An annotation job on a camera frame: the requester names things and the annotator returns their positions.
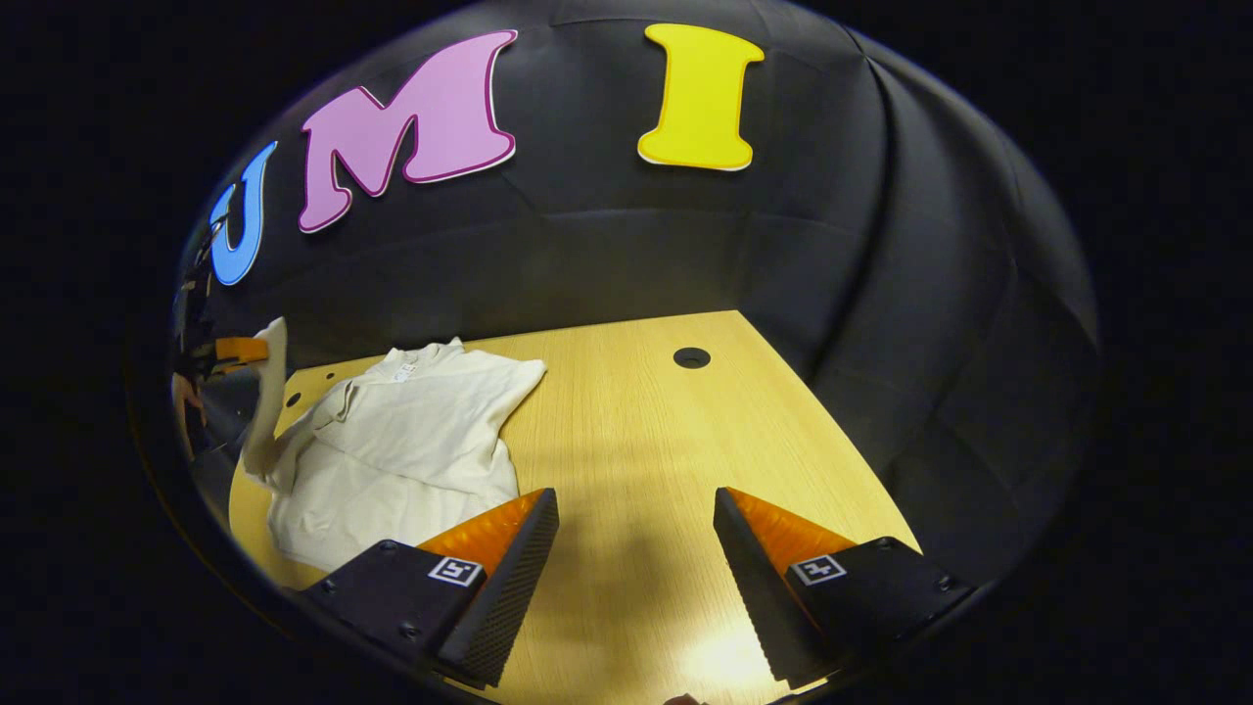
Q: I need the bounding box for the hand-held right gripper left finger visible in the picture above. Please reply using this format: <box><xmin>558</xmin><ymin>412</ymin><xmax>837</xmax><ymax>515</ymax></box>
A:
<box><xmin>299</xmin><ymin>488</ymin><xmax>561</xmax><ymax>688</ymax></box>

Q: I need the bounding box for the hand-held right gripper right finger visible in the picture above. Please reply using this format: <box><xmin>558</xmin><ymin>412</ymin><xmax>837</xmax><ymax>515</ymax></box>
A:
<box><xmin>713</xmin><ymin>487</ymin><xmax>975</xmax><ymax>689</ymax></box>

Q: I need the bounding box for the cream sweatshirt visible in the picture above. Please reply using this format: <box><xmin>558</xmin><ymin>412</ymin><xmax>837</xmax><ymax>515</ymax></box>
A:
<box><xmin>242</xmin><ymin>316</ymin><xmax>547</xmax><ymax>574</ymax></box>

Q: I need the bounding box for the black backdrop cloth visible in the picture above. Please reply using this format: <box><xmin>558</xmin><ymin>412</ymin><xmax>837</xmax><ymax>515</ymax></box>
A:
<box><xmin>171</xmin><ymin>0</ymin><xmax>1102</xmax><ymax>588</ymax></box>

